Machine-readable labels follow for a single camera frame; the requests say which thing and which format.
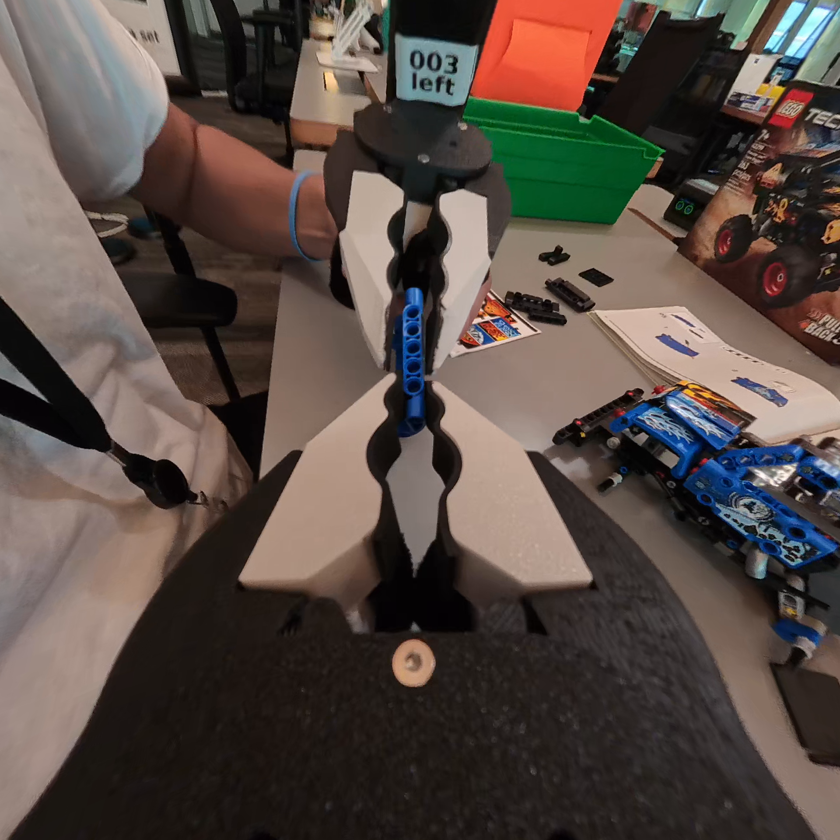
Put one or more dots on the lego sticker sheet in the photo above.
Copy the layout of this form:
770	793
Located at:
505	325

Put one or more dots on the green plastic bin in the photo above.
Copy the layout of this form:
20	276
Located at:
564	170

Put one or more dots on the orange panel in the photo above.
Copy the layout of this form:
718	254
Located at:
544	52

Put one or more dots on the lego set box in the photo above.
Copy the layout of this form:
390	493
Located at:
774	216

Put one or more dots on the black lego beam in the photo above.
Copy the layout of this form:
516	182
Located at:
535	305

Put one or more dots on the white board stand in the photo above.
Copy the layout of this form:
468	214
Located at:
351	39

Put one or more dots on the person's left forearm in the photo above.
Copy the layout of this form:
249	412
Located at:
229	190

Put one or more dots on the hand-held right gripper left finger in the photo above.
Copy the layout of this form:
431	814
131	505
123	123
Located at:
315	512

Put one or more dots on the black office chair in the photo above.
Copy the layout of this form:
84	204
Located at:
177	302
262	79

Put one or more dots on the black mat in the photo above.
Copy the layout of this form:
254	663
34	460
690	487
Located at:
810	715

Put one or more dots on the blue lego beam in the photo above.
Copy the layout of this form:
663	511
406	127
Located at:
412	341

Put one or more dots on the black angled lego piece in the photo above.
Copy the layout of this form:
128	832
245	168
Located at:
554	256

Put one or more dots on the black badge reel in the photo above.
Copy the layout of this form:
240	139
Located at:
161	482

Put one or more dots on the small black timer device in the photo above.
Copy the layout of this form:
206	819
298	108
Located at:
686	207

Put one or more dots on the lego instruction booklet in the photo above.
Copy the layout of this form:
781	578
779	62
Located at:
709	354

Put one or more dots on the black flat lego tile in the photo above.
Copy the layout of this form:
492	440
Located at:
596	277

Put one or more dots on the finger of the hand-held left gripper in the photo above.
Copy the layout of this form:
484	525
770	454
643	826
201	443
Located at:
469	256
367	249

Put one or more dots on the lego truck model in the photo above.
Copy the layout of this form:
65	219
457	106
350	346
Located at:
722	485

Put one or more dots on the black lego frame piece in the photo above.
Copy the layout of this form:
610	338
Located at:
569	294

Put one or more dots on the blue wristband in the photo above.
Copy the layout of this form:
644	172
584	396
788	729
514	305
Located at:
295	216

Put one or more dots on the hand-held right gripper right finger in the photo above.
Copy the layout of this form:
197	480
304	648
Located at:
512	518

